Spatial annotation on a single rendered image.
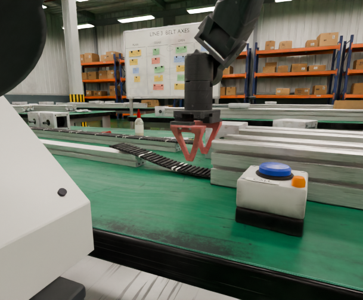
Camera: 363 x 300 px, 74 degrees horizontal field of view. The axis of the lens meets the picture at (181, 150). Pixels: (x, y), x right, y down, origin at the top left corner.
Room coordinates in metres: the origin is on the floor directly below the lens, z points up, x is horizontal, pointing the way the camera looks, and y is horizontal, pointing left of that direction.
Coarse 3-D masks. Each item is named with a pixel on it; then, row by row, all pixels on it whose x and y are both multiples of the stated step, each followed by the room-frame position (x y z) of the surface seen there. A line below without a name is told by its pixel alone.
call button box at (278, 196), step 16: (256, 176) 0.30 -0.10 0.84; (272, 176) 0.29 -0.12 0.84; (288, 176) 0.29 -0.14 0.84; (304, 176) 0.30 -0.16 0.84; (240, 192) 0.29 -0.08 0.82; (256, 192) 0.28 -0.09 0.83; (272, 192) 0.27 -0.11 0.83; (288, 192) 0.26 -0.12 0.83; (304, 192) 0.26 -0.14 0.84; (240, 208) 0.29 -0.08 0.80; (256, 208) 0.28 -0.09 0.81; (272, 208) 0.27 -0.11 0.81; (288, 208) 0.26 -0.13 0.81; (304, 208) 0.26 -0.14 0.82; (256, 224) 0.28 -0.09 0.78; (272, 224) 0.27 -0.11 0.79; (288, 224) 0.26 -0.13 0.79
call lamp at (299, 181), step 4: (296, 176) 0.27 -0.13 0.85; (300, 176) 0.27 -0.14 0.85; (292, 180) 0.27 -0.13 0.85; (296, 180) 0.26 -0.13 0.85; (300, 180) 0.26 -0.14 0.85; (304, 180) 0.26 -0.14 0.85; (292, 184) 0.27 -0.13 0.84; (296, 184) 0.26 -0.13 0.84; (300, 184) 0.26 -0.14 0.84; (304, 184) 0.26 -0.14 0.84
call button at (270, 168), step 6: (264, 162) 0.32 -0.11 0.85; (270, 162) 0.32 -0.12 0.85; (276, 162) 0.32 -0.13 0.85; (264, 168) 0.30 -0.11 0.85; (270, 168) 0.29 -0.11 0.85; (276, 168) 0.29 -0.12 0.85; (282, 168) 0.29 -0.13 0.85; (288, 168) 0.30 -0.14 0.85; (270, 174) 0.29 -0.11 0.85; (276, 174) 0.29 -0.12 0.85; (282, 174) 0.29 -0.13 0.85; (288, 174) 0.29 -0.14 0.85
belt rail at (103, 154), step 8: (48, 144) 0.71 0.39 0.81; (56, 144) 0.70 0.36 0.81; (64, 144) 0.70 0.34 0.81; (72, 144) 0.70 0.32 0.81; (80, 144) 0.70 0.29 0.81; (56, 152) 0.69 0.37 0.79; (64, 152) 0.67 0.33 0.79; (72, 152) 0.67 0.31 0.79; (80, 152) 0.65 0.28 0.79; (88, 152) 0.63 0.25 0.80; (96, 152) 0.62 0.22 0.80; (104, 152) 0.60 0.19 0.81; (112, 152) 0.59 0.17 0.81; (120, 152) 0.58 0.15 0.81; (96, 160) 0.62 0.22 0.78; (104, 160) 0.60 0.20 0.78; (112, 160) 0.59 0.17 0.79; (120, 160) 0.58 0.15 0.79; (128, 160) 0.57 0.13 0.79; (136, 160) 0.56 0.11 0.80; (144, 160) 0.59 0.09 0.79
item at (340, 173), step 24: (216, 144) 0.43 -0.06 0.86; (240, 144) 0.41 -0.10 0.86; (264, 144) 0.40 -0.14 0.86; (288, 144) 0.44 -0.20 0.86; (312, 144) 0.42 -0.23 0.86; (336, 144) 0.41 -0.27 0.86; (360, 144) 0.40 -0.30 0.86; (216, 168) 0.44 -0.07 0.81; (240, 168) 0.42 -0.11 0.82; (312, 168) 0.36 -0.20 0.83; (336, 168) 0.34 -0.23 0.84; (360, 168) 0.33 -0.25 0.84; (312, 192) 0.36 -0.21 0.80; (336, 192) 0.34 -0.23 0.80; (360, 192) 0.33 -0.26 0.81
